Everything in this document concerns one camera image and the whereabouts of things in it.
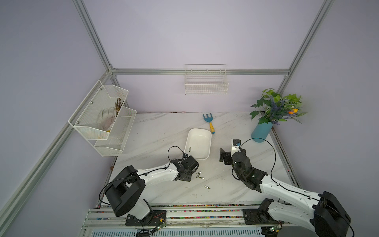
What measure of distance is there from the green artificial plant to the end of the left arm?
0.46 meters

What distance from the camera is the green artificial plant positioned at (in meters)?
0.78

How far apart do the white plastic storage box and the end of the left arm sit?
0.24 metres

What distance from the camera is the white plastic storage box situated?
3.27 ft

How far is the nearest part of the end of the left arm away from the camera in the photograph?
63 cm

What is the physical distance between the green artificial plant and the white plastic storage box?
34 cm
